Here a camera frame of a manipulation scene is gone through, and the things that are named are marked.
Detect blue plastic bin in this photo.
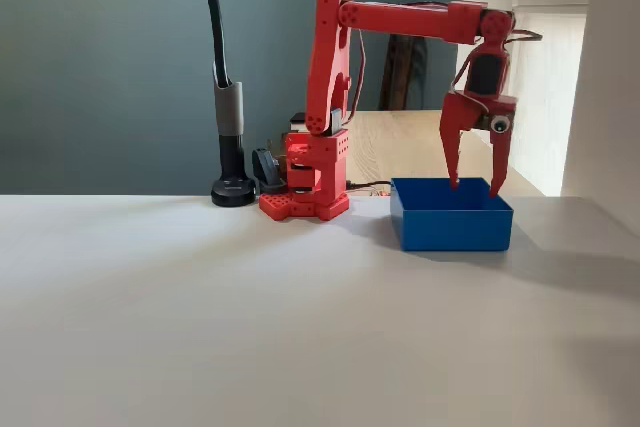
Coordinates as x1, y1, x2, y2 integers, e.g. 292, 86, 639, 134
389, 176, 515, 252

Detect light wooden table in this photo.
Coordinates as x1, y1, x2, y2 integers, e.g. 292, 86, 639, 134
344, 109, 547, 198

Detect white window roller blind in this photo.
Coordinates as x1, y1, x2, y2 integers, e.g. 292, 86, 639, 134
499, 0, 592, 196

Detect black table clamp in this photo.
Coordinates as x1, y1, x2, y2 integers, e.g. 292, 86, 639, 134
251, 146, 287, 193

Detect black gooseneck stand grey sleeve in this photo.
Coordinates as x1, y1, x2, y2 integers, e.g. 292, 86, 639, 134
198, 0, 259, 208

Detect robot servo wires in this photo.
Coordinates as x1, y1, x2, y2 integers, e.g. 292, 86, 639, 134
347, 0, 544, 123

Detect black usb cable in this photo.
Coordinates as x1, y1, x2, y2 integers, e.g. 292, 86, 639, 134
347, 178, 394, 191

